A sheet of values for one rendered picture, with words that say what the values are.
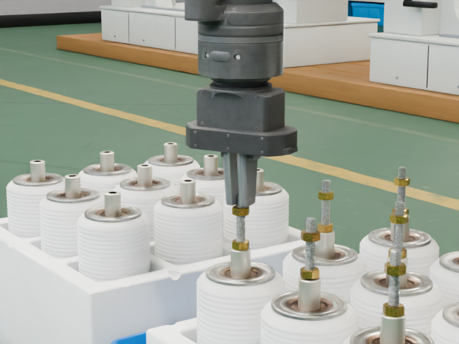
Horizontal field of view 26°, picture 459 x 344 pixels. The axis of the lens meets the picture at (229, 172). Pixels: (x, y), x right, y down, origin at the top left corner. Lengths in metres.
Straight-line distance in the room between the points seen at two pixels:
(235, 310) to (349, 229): 1.13
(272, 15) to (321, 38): 3.41
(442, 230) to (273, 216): 0.82
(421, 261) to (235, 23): 0.39
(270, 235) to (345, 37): 3.12
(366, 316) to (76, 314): 0.42
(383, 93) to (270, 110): 2.74
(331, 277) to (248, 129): 0.21
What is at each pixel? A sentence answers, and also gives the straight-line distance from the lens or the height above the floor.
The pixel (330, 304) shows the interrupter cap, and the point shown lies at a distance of 1.00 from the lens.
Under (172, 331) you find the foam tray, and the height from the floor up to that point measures 0.18.
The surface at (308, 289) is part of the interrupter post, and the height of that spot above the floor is 0.27.
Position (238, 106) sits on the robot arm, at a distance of 1.01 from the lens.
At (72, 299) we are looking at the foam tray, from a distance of 1.30.
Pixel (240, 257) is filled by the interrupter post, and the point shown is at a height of 0.27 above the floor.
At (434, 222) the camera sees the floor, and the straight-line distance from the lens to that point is 2.24.
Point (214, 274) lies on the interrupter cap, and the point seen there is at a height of 0.25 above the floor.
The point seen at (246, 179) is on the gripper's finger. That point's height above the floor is 0.36.
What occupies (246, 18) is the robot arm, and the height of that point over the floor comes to 0.53.
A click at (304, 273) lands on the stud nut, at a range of 0.98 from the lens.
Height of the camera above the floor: 0.60
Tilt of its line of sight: 13 degrees down
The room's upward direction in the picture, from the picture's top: straight up
